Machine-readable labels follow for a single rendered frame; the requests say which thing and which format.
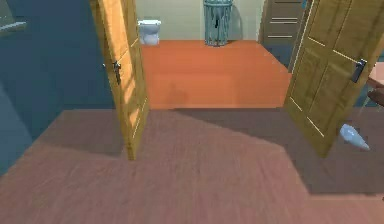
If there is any brown chest of drawers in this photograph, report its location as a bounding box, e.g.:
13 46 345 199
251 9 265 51
258 0 308 47

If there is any white toilet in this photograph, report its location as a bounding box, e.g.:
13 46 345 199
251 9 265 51
137 19 162 46

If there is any black door handle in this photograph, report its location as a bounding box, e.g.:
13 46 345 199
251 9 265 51
351 58 368 84
112 60 122 86

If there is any yellow wooden room door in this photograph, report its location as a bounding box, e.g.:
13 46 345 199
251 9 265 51
283 0 384 159
89 0 151 161

